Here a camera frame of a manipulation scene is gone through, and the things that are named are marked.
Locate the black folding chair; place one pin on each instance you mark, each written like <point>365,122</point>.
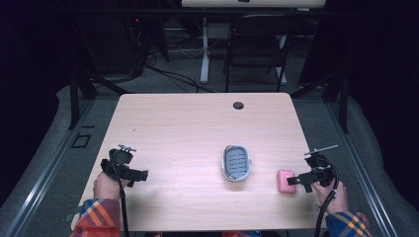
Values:
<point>257,42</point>

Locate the person's right hand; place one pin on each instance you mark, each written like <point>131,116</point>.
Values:
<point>337,199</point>

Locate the white desk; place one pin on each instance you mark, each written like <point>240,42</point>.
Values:
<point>205,52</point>

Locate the grey soap dish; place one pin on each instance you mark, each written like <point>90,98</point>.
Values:
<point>236,163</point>

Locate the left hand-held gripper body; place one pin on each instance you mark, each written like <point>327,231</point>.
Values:
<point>119,157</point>

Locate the metal floor rail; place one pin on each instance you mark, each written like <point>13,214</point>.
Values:
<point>365,184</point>
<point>42,184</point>

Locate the black metal stand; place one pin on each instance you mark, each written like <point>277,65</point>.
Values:
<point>343,102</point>
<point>75,98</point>

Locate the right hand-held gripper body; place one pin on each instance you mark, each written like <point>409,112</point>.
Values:
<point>322,169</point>

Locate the person's left hand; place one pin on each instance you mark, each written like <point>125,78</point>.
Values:
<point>107,187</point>

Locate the pink soap bar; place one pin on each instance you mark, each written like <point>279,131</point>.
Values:
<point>286,181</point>

